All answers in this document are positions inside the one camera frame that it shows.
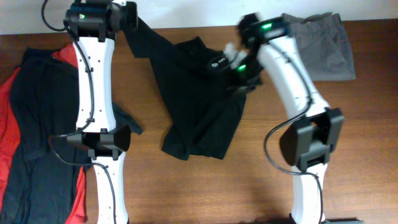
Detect black shorts with white logo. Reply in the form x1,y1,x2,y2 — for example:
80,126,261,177
123,19,246,161

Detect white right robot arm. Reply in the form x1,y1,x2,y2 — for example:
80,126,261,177
234,13,344,223

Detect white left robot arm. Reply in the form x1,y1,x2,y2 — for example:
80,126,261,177
64,1,137,223

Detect folded grey shorts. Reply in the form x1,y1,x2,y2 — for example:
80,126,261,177
282,12,356,81

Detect dark grey t-shirt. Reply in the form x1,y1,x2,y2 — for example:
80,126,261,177
0,48,144,224

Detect red mesh garment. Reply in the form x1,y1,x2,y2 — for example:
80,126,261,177
0,43,88,224

